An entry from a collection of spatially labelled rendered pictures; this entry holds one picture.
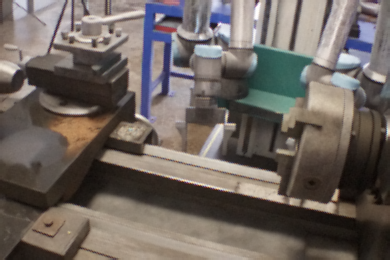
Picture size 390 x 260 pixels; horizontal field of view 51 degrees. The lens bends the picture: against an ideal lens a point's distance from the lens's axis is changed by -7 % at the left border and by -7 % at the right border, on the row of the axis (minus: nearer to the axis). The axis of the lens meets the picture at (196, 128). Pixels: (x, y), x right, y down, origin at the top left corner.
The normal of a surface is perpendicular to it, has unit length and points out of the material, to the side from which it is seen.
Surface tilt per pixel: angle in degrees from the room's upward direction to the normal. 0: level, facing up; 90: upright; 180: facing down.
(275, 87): 90
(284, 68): 90
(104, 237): 0
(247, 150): 90
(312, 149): 67
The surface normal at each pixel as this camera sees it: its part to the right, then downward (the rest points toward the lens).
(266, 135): -0.32, 0.46
